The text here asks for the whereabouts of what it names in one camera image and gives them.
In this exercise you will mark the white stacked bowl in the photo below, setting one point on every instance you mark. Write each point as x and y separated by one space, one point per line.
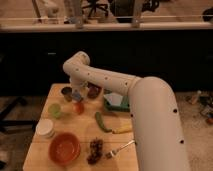
45 128

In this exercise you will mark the red tomato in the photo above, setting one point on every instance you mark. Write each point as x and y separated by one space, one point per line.
78 107

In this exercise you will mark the wooden railing beam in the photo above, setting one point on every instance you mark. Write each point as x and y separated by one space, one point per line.
107 27

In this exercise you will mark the black office chair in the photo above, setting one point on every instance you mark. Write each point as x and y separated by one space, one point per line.
94 5

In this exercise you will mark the orange bowl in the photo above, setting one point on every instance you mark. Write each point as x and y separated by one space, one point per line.
64 148

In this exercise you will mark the purple grape bunch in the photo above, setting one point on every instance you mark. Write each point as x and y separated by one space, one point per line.
96 151

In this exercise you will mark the dark small cup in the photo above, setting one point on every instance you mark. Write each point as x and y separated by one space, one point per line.
67 93

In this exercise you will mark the silver fork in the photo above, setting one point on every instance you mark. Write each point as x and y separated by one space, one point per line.
114 152

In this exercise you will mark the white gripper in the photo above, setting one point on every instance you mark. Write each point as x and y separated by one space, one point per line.
80 86

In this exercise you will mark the purple bowl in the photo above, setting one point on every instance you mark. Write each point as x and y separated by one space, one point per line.
93 91

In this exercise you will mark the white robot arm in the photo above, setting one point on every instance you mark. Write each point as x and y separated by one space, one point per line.
159 141

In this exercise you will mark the green cucumber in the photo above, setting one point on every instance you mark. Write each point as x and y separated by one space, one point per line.
99 121

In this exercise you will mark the blue sponge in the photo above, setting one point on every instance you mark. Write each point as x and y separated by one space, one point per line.
77 97

